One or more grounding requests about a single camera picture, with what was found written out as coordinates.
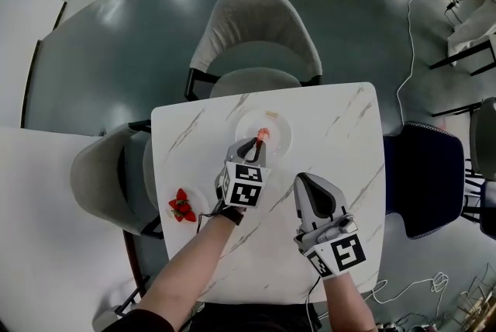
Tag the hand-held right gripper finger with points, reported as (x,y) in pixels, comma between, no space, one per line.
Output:
(327,200)
(310,192)

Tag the grey-green chair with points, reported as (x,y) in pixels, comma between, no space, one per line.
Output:
(484,138)

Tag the person's dark shirt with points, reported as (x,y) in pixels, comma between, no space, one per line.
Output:
(147,320)

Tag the red strawberries on small plate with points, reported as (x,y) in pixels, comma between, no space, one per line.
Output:
(188,204)

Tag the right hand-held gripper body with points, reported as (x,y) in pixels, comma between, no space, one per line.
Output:
(333,241)

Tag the person's right forearm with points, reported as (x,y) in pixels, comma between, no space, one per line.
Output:
(348,303)

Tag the person's left forearm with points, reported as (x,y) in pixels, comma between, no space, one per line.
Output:
(186,264)

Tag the red strawberry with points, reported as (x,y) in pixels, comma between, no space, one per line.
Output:
(181,194)
(190,216)
(186,207)
(175,203)

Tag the black wrist band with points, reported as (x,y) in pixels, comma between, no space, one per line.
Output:
(234,216)

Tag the dark blue chair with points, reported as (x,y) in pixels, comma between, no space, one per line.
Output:
(424,175)

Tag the white round plate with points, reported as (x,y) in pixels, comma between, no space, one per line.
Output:
(263,132)

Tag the black-legged side table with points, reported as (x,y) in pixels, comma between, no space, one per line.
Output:
(472,35)

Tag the person's dark trousers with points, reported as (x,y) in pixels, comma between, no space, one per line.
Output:
(252,317)

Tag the strawberry piece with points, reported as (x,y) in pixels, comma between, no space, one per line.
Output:
(264,134)

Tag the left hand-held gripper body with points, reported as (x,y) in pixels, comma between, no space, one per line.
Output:
(244,183)

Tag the grey upholstered chair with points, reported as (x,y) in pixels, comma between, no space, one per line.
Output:
(255,43)
(112,175)

